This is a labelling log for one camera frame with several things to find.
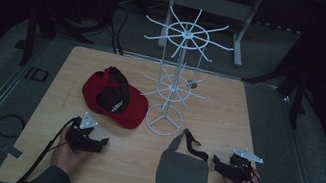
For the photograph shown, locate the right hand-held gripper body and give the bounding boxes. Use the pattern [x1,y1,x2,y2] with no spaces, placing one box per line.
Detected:
[219,144,266,183]

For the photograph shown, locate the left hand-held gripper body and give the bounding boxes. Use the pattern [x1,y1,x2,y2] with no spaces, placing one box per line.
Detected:
[63,109,104,157]

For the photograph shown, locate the grey visor cap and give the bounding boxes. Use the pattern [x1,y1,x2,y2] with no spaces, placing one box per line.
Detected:
[153,124,217,183]

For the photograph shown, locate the red and black baseball cap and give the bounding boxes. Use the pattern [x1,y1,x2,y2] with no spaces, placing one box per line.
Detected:
[76,61,155,133]

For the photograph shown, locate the white wire display rack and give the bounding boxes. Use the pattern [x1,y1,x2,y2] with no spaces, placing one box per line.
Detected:
[126,0,240,147]

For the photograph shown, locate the person's left hand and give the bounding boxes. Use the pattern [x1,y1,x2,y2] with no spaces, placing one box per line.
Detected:
[48,123,95,179]

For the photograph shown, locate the grey tape piece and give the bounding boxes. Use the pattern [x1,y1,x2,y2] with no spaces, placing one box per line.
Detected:
[5,144,25,161]

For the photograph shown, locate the left hand-held gripper black cable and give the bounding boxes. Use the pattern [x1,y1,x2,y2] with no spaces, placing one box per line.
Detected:
[12,108,79,183]

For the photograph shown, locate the black background cables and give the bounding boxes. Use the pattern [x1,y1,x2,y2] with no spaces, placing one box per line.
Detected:
[103,0,134,57]

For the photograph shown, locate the white metal table frame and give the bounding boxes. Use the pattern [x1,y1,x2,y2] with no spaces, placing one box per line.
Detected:
[156,0,264,71]

